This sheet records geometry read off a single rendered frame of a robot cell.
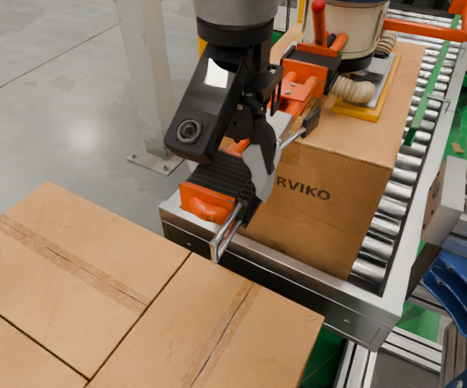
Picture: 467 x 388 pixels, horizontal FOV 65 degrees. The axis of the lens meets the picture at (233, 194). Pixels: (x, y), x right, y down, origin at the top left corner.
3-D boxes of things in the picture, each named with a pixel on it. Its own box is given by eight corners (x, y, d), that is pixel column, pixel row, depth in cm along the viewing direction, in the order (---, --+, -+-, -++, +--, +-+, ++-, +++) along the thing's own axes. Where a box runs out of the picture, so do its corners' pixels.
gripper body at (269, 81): (281, 112, 44) (293, 6, 36) (252, 153, 39) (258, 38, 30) (224, 98, 47) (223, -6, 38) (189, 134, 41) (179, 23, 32)
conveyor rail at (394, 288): (460, 38, 243) (473, 7, 229) (468, 39, 241) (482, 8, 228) (361, 334, 102) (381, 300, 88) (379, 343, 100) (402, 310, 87)
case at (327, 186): (283, 125, 147) (295, 21, 119) (384, 152, 135) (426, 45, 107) (213, 230, 109) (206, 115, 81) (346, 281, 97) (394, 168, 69)
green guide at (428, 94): (456, 11, 235) (462, -4, 229) (474, 15, 232) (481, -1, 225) (402, 145, 137) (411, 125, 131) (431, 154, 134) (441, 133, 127)
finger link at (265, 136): (287, 167, 41) (263, 95, 36) (281, 175, 40) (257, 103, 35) (250, 168, 44) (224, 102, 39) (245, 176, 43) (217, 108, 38)
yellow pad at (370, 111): (363, 52, 103) (367, 34, 100) (400, 59, 100) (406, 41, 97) (330, 113, 82) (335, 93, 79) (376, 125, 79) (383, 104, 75)
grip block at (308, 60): (290, 68, 75) (293, 40, 71) (337, 79, 72) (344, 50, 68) (275, 88, 70) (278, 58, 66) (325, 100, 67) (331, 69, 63)
